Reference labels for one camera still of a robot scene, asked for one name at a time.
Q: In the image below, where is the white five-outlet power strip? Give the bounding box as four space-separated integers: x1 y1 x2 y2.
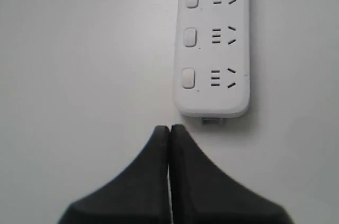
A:
173 0 250 119

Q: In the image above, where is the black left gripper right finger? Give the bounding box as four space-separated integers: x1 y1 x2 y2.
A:
169 124 293 223

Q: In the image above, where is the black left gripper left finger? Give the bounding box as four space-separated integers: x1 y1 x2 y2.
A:
59 126 171 223

